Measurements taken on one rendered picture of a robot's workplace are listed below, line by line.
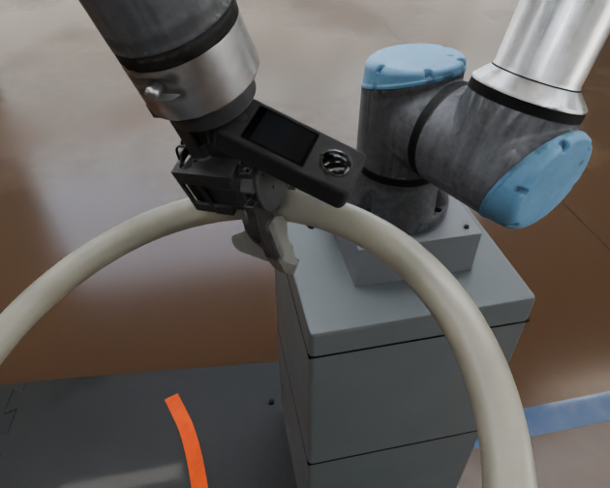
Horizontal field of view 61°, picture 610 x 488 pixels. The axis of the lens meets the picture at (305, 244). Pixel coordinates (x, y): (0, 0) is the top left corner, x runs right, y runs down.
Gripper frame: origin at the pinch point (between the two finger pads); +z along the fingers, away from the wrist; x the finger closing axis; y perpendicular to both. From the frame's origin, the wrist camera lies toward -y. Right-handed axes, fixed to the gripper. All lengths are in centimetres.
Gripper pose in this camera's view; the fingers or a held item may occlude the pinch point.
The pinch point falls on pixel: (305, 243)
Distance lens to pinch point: 53.2
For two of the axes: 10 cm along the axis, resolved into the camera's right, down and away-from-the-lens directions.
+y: -8.9, -1.4, 4.3
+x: -3.5, 8.0, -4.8
